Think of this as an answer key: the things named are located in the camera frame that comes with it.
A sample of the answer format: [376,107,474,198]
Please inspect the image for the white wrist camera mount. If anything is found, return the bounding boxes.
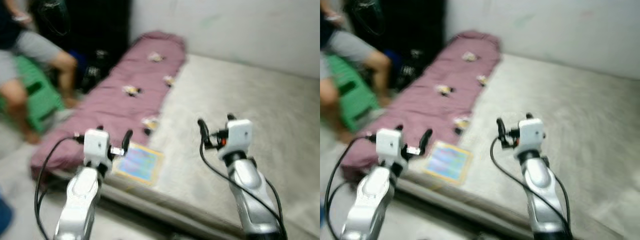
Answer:
[82,128,112,169]
[513,117,546,157]
[217,118,254,161]
[375,128,405,166]

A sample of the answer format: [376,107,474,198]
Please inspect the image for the grey quilted mattress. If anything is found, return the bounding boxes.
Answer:
[47,52,320,240]
[394,52,640,240]

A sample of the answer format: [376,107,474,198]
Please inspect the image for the purple duvet with cartoon prints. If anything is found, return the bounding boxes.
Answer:
[341,30,503,177]
[29,30,189,177]

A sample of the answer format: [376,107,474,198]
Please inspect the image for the black bag with white print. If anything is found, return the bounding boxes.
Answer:
[79,47,114,94]
[394,47,426,92]

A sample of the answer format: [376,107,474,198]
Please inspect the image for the colourful yellow-edged children's book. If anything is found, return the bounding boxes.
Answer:
[113,142,166,187]
[423,139,474,186]

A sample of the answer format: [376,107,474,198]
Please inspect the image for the green plastic stool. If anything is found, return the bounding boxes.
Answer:
[0,53,66,134]
[322,53,381,132]

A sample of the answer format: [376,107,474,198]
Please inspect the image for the blue bucket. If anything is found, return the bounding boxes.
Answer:
[0,194,15,237]

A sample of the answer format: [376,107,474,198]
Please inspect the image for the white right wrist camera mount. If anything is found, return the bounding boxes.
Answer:
[217,118,254,161]
[513,117,546,157]

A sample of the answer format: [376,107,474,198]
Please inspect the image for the person in grey shorts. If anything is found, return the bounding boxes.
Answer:
[0,0,79,146]
[320,0,394,144]

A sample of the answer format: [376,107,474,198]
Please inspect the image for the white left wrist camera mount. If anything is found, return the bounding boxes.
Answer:
[82,128,112,169]
[375,128,405,166]

